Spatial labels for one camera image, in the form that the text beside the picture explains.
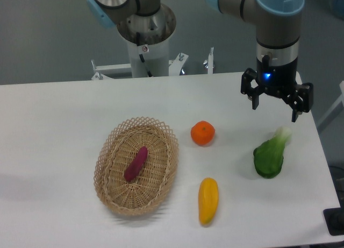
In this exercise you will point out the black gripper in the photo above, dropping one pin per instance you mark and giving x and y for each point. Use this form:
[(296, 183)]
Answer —
[(276, 76)]

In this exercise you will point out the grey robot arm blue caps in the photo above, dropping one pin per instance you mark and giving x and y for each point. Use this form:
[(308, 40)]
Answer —
[(277, 22)]

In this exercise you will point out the purple sweet potato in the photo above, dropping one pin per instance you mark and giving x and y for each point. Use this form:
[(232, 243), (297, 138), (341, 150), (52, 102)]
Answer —
[(134, 168)]

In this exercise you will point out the oval woven wicker basket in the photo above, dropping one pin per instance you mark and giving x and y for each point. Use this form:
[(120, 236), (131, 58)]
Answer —
[(148, 190)]

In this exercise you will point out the green bok choy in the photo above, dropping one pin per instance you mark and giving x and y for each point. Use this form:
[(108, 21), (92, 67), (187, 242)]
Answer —
[(269, 156)]

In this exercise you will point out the orange mandarin fruit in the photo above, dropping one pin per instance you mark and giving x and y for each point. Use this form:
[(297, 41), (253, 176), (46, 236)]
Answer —
[(202, 133)]

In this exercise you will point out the yellow squash vegetable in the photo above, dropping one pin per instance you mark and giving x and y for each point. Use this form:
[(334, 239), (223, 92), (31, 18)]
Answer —
[(208, 198)]

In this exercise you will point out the black device at table edge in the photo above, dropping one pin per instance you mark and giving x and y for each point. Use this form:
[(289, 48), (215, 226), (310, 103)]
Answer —
[(334, 221)]

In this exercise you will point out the white metal mounting frame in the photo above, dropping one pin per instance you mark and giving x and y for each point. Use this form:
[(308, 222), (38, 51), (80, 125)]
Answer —
[(175, 67)]

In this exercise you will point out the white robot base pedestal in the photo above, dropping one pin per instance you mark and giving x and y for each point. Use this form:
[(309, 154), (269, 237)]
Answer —
[(147, 39)]

